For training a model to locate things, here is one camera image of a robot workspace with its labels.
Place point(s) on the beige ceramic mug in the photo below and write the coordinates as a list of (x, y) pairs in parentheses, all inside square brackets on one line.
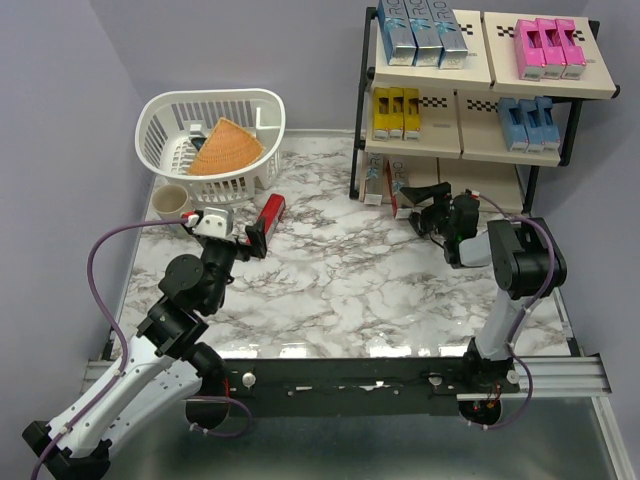
[(171, 201)]

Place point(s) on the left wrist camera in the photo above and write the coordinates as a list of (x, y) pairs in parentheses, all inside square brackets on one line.
[(211, 222)]

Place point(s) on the black item in basket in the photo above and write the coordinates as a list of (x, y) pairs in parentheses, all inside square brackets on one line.
[(196, 140)]

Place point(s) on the light blue toothpaste box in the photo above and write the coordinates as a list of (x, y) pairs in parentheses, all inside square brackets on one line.
[(531, 120), (550, 131)]

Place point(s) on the black three-tier shelf rack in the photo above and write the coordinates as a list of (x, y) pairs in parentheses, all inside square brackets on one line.
[(462, 143)]

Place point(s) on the silver red toothpaste box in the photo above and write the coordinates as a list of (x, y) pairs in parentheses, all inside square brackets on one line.
[(374, 179)]

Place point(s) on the yellow toothpaste box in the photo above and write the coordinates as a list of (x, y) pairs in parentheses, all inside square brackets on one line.
[(381, 114), (396, 113), (411, 114)]

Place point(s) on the orange woven fan mat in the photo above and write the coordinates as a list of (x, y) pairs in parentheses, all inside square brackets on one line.
[(228, 148)]

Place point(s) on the pink toothpaste box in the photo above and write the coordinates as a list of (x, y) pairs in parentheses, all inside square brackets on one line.
[(573, 53), (550, 44)]

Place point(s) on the white plastic basket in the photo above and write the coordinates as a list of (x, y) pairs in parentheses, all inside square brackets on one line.
[(170, 121)]

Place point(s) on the red white toothpaste box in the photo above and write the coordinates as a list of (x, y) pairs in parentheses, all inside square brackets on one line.
[(397, 176)]

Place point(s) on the silver blue toothpaste box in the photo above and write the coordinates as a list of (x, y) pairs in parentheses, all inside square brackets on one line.
[(397, 37), (454, 49), (426, 37)]

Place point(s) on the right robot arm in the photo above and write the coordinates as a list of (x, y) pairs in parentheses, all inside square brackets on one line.
[(527, 265)]

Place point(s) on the pink toothpaste box horizontal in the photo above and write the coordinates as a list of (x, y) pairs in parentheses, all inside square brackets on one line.
[(530, 57)]

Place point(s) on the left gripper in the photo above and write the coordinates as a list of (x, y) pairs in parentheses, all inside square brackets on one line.
[(258, 248)]

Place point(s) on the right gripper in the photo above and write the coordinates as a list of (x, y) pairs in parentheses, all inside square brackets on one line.
[(420, 221)]

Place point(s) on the light blue toothpaste box corner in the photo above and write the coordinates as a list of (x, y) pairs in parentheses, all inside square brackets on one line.
[(513, 129)]

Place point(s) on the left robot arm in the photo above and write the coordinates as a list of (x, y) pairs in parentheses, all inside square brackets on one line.
[(164, 362)]

